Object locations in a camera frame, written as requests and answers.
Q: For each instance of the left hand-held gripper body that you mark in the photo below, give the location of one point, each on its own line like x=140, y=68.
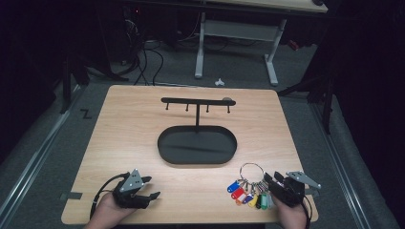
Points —
x=130, y=186

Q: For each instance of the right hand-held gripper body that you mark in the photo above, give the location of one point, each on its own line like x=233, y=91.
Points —
x=291, y=191

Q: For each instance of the black key rack with tray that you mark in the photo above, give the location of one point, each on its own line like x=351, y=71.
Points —
x=197, y=148

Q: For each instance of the person's right hand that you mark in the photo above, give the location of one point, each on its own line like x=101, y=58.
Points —
x=293, y=218

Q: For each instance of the person's left hand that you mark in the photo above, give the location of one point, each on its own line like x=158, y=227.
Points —
x=106, y=211

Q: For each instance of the grey tape strip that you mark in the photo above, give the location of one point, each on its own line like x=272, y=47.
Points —
x=71, y=196

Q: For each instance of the black metal stand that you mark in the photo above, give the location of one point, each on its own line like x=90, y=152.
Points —
x=71, y=73
x=321, y=95

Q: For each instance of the small white object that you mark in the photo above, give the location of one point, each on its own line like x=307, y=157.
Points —
x=219, y=82

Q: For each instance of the dark computer tower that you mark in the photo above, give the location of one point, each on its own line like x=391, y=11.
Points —
x=132, y=31

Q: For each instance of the metal floor rail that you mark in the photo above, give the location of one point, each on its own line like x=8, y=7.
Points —
x=35, y=159
x=342, y=168

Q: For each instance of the white metal desk frame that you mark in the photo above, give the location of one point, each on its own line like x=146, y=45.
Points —
x=238, y=30

